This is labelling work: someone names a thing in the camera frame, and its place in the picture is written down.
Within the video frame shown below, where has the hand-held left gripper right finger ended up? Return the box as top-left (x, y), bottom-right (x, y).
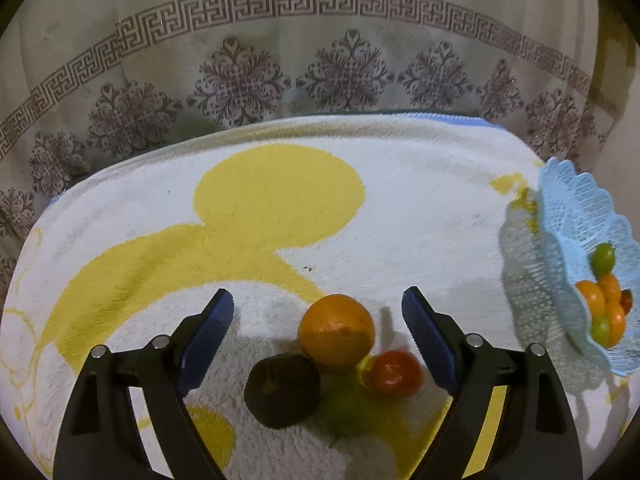
top-left (401, 286), bottom-right (584, 480)

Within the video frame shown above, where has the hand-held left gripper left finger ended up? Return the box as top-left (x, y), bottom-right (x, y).
top-left (52, 288), bottom-right (236, 480)

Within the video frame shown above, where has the dark avocado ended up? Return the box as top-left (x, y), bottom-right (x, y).
top-left (244, 353), bottom-right (322, 430)

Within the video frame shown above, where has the small orange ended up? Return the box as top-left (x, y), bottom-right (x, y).
top-left (298, 294), bottom-right (376, 371)

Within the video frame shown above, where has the yellowish smooth orange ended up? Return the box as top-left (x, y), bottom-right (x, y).
top-left (575, 280), bottom-right (606, 317)

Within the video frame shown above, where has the smooth oval green tomato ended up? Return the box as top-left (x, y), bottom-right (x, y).
top-left (590, 316), bottom-right (612, 345)

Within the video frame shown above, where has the light blue lace plastic basket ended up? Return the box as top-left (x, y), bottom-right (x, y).
top-left (537, 156), bottom-right (640, 377)

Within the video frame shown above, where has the rough-skinned orange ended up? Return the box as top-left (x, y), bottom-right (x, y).
top-left (598, 273), bottom-right (622, 304)

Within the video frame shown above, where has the white and yellow printed towel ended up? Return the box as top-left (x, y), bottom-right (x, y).
top-left (0, 112), bottom-right (636, 480)

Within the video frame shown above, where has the beige patterned curtain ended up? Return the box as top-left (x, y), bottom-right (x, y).
top-left (0, 0), bottom-right (640, 311)

